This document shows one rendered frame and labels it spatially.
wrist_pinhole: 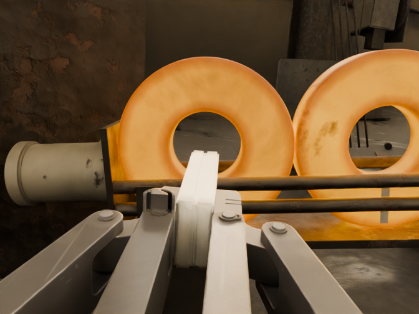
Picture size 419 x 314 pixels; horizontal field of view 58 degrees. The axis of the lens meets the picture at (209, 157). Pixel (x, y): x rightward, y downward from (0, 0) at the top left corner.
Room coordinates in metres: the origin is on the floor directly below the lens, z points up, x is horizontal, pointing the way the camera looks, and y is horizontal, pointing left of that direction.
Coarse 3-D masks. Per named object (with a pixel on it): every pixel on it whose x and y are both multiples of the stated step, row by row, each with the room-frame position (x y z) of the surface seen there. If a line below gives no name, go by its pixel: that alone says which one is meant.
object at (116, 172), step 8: (104, 128) 0.30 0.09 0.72; (112, 128) 0.31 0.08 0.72; (104, 136) 0.30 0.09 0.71; (112, 136) 0.31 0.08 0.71; (104, 144) 0.30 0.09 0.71; (112, 144) 0.31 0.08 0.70; (104, 152) 0.30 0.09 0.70; (112, 152) 0.31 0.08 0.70; (104, 160) 0.30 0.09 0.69; (112, 160) 0.30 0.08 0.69; (104, 168) 0.30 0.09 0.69; (112, 168) 0.30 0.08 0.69; (120, 168) 0.32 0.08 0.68; (112, 176) 0.30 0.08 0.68; (120, 176) 0.32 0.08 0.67; (112, 184) 0.30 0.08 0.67; (112, 192) 0.30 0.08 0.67; (112, 200) 0.30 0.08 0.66; (120, 200) 0.32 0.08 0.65; (128, 200) 0.34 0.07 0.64; (112, 208) 0.30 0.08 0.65
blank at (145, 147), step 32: (192, 64) 0.32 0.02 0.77; (224, 64) 0.32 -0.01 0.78; (160, 96) 0.32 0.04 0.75; (192, 96) 0.32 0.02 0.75; (224, 96) 0.32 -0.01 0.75; (256, 96) 0.31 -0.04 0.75; (128, 128) 0.32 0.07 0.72; (160, 128) 0.32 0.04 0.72; (256, 128) 0.31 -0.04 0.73; (288, 128) 0.31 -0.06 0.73; (128, 160) 0.32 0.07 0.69; (160, 160) 0.32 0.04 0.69; (256, 160) 0.31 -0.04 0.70; (288, 160) 0.31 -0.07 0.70; (256, 192) 0.31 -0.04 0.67
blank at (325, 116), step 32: (352, 64) 0.31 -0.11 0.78; (384, 64) 0.31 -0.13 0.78; (416, 64) 0.31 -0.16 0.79; (320, 96) 0.31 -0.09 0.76; (352, 96) 0.31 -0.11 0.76; (384, 96) 0.31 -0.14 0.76; (416, 96) 0.31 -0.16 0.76; (320, 128) 0.31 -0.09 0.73; (352, 128) 0.32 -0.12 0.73; (416, 128) 0.33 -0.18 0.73; (320, 160) 0.31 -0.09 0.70; (416, 160) 0.32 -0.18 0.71; (320, 192) 0.31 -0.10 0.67; (352, 192) 0.31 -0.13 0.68; (384, 192) 0.31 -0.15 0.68; (416, 192) 0.31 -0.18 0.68; (384, 224) 0.31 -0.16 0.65
